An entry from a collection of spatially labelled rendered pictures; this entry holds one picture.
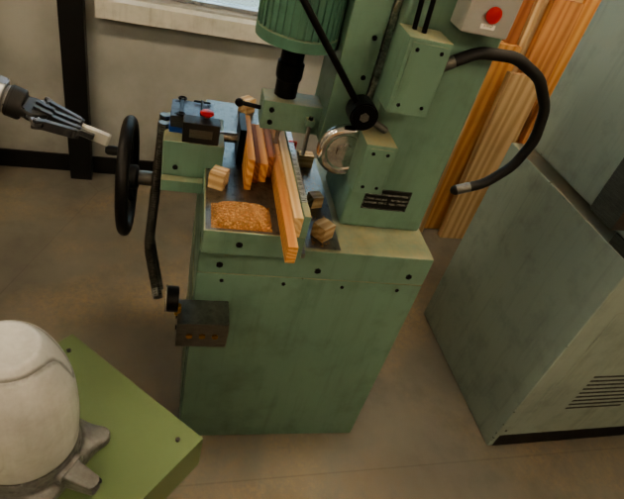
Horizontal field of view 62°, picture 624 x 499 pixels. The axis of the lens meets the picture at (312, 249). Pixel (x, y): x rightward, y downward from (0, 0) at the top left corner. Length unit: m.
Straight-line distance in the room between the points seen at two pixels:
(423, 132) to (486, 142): 1.49
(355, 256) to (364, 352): 0.38
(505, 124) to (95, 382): 2.19
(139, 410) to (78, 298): 1.19
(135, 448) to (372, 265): 0.67
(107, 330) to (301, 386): 0.79
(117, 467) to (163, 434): 0.09
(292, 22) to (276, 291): 0.61
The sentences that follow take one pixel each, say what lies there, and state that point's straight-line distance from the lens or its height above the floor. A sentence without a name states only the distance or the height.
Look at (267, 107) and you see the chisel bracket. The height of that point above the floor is 1.05.
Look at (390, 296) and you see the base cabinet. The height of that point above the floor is 0.67.
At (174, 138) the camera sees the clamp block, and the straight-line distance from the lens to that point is 1.22.
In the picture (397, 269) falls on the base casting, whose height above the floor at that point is 0.76.
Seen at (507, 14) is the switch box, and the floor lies 1.37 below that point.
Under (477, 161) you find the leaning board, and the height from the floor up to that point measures 0.47.
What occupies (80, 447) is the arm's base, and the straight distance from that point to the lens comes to 0.96.
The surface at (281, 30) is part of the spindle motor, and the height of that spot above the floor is 1.24.
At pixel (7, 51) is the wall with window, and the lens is 2.65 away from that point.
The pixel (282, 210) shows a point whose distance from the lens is 1.07.
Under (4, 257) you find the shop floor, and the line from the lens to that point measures 2.38.
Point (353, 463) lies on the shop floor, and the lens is 1.84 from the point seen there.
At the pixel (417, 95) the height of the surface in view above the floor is 1.19.
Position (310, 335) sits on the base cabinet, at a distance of 1.43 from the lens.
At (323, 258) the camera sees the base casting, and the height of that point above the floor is 0.78.
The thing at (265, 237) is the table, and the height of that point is 0.89.
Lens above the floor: 1.55
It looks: 38 degrees down
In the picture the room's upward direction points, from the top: 16 degrees clockwise
